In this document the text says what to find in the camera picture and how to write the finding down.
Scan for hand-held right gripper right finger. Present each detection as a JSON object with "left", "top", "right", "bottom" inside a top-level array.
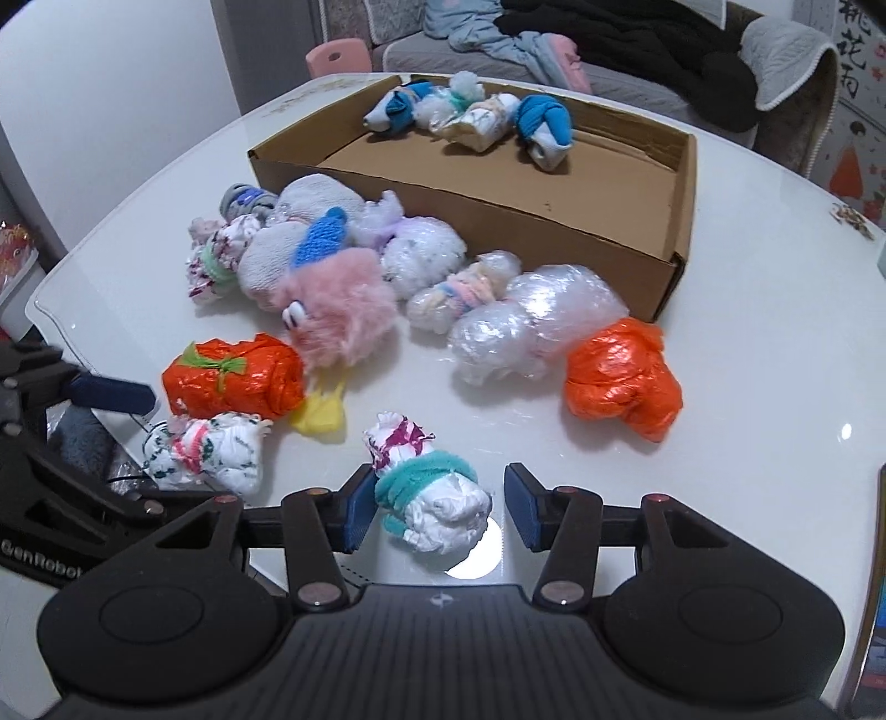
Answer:
[{"left": 504, "top": 462, "right": 729, "bottom": 615}]

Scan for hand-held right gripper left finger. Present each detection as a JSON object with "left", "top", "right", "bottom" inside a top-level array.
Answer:
[{"left": 156, "top": 462, "right": 378, "bottom": 615}]

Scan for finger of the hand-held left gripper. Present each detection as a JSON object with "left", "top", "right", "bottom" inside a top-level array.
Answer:
[
  {"left": 0, "top": 342, "right": 159, "bottom": 423},
  {"left": 0, "top": 424, "right": 171, "bottom": 534}
]

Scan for white plastic bundle teal band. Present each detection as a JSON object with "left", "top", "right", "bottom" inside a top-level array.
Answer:
[{"left": 363, "top": 410, "right": 494, "bottom": 553}]

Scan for white bundle pink band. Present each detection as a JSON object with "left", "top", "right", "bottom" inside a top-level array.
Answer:
[{"left": 142, "top": 412, "right": 272, "bottom": 500}]

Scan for orange plastic bundle green bow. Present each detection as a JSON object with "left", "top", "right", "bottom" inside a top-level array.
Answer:
[{"left": 161, "top": 332, "right": 307, "bottom": 422}]

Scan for purple print bundle green band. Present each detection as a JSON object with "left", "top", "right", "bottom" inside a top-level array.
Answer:
[{"left": 186, "top": 214, "right": 260, "bottom": 306}]

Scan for pink fluffy toy blue hat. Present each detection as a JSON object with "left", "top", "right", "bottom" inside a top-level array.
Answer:
[{"left": 273, "top": 206, "right": 399, "bottom": 437}]

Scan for pastel striped sock bundle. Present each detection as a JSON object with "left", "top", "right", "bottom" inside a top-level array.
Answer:
[{"left": 405, "top": 250, "right": 522, "bottom": 333}]

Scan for brown cardboard box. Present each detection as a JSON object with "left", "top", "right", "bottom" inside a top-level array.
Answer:
[{"left": 248, "top": 73, "right": 699, "bottom": 325}]

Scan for grey fuzzy cloth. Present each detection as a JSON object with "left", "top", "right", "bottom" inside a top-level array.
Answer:
[{"left": 48, "top": 405, "right": 115, "bottom": 479}]

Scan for clear bubble wrap bundle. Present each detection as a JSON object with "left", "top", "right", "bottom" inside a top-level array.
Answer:
[{"left": 449, "top": 264, "right": 630, "bottom": 387}]

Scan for grey striped sock bundle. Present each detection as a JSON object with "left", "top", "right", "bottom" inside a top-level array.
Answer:
[{"left": 220, "top": 183, "right": 278, "bottom": 223}]

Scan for white bubble wrap bundle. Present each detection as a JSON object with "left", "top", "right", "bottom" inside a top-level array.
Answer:
[{"left": 380, "top": 216, "right": 468, "bottom": 302}]

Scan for lilac white cloth bundle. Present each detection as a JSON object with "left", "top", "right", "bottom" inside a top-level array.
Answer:
[{"left": 346, "top": 190, "right": 409, "bottom": 250}]

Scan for cream patterned cloth bundle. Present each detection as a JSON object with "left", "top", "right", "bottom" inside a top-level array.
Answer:
[{"left": 443, "top": 93, "right": 520, "bottom": 155}]

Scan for blue and white sock bundle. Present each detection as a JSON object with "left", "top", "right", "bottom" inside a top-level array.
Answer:
[{"left": 363, "top": 81, "right": 434, "bottom": 136}]

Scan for pink plastic stool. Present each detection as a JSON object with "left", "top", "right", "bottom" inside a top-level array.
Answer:
[{"left": 308, "top": 38, "right": 371, "bottom": 79}]

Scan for white fluffy bundle green band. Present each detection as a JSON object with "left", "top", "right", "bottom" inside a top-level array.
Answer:
[{"left": 415, "top": 70, "right": 486, "bottom": 132}]

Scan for small brown scraps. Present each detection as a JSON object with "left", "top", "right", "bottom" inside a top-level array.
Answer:
[{"left": 829, "top": 202, "right": 877, "bottom": 240}]

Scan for pink garment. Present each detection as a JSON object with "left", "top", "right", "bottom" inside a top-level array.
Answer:
[{"left": 536, "top": 34, "right": 593, "bottom": 94}]

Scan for black clothing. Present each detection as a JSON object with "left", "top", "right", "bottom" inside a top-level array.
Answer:
[{"left": 494, "top": 0, "right": 759, "bottom": 132}]

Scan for grey sofa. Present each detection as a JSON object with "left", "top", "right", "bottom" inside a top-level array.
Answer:
[{"left": 315, "top": 0, "right": 842, "bottom": 174}]

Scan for light blue clothing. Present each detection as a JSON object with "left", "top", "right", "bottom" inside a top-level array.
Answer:
[{"left": 425, "top": 0, "right": 548, "bottom": 80}]

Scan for grey quilted sofa cover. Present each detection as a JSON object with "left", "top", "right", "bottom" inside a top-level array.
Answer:
[{"left": 740, "top": 14, "right": 842, "bottom": 112}]

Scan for flower printed wall poster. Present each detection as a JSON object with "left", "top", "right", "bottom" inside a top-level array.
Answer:
[{"left": 806, "top": 0, "right": 886, "bottom": 229}]

